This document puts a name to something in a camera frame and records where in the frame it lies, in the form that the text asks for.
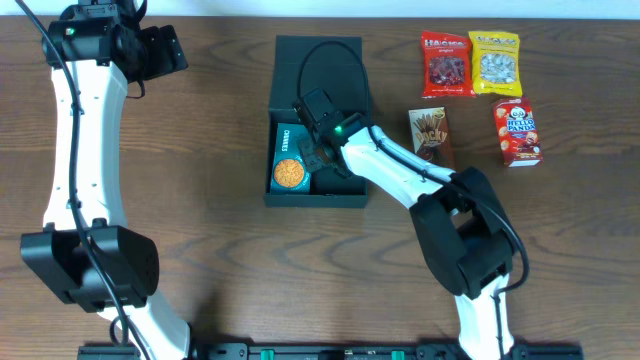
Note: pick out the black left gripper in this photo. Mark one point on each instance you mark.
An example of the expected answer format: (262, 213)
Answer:
(166, 56)

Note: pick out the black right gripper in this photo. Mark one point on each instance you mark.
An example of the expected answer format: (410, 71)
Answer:
(305, 144)

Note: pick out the teal Chunkies cookie box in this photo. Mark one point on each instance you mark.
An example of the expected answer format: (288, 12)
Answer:
(289, 173)

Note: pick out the brown Pocky box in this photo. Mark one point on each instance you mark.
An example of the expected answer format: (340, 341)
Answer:
(431, 136)

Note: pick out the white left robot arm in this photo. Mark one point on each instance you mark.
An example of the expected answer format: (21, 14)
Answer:
(85, 253)

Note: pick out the red Haribo candy bag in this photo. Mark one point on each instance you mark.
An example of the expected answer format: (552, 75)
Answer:
(447, 66)

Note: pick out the yellow candy bag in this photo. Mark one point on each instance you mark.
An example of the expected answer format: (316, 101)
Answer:
(495, 63)

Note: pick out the red Hello Panda box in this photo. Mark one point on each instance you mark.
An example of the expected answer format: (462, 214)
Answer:
(517, 132)

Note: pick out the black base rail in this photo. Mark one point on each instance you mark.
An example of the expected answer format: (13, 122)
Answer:
(426, 351)

